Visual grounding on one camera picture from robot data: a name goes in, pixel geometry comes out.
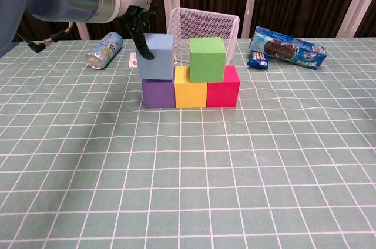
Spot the yellow foam block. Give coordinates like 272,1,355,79
174,66,208,109

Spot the purple foam block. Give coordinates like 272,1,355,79
141,78,177,109

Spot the small blue cookie packet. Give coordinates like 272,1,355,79
246,50,270,70

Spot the long blue cookie box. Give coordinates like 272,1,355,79
249,26,328,70

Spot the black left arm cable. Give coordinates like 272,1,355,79
16,24,74,55

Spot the green checked tablecloth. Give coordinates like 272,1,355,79
0,37,376,249

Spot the white wire mesh basket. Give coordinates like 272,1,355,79
166,7,240,66

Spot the red foam block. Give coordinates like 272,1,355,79
205,65,241,109

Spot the green blue drink can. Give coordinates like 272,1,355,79
85,32,123,70

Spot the green foam block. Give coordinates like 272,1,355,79
189,37,227,83

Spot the light blue foam block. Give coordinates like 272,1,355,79
135,33,175,81

